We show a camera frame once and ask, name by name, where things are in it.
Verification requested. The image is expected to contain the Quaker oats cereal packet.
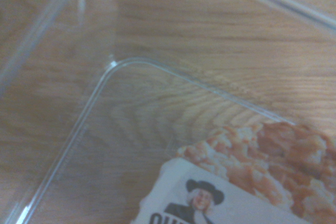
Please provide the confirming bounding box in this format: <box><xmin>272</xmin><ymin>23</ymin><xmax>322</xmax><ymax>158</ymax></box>
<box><xmin>129</xmin><ymin>122</ymin><xmax>336</xmax><ymax>224</ymax></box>

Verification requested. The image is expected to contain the clear plastic container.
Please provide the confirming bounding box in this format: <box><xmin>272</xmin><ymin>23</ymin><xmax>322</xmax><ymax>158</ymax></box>
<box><xmin>0</xmin><ymin>0</ymin><xmax>336</xmax><ymax>224</ymax></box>

